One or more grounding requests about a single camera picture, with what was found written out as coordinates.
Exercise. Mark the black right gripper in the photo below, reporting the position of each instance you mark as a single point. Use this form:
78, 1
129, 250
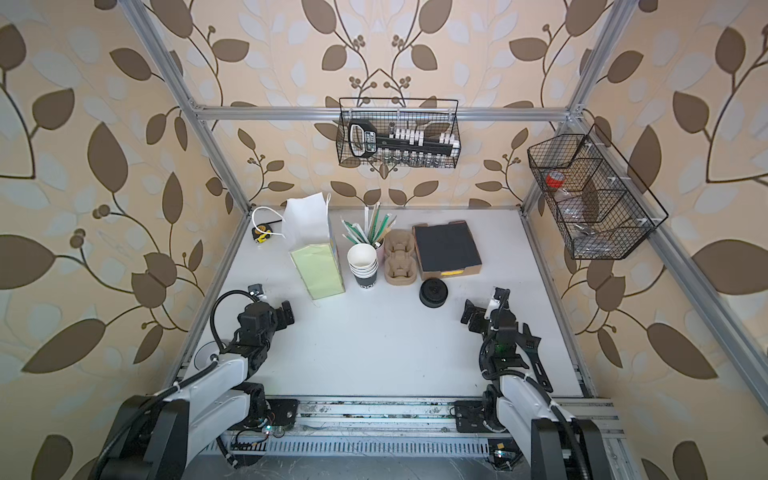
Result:
479, 317

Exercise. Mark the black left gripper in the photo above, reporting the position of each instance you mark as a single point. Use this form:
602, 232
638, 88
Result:
276, 315

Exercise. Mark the stack of black cup lids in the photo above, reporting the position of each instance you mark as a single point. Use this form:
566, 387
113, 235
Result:
433, 293

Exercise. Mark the painted paper gift bag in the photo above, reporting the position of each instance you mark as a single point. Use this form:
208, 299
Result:
311, 245

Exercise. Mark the brown cardboard cup carrier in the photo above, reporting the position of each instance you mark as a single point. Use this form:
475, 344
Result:
400, 263

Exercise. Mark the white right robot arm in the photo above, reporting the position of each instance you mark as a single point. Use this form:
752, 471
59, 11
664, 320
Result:
518, 401

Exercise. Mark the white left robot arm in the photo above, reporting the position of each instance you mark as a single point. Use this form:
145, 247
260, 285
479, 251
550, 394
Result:
157, 436

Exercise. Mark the black adjustable wrench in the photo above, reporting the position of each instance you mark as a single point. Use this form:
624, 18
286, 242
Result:
529, 344

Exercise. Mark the yellow black tape measure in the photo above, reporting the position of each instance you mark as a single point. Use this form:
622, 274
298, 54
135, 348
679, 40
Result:
264, 230

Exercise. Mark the grey tape roll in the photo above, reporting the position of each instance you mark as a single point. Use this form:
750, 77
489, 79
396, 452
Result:
207, 354

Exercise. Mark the pink cup with straws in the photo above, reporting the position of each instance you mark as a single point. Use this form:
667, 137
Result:
375, 227

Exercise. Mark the black socket set tool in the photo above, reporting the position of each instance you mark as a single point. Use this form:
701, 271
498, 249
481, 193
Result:
365, 141

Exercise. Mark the black wire basket right wall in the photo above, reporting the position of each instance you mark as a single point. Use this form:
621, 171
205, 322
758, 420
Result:
600, 211

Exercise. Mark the black wire basket wall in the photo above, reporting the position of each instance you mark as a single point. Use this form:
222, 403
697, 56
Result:
434, 115
600, 211

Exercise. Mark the black wire basket back wall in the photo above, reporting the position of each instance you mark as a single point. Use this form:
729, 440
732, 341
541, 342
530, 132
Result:
434, 115

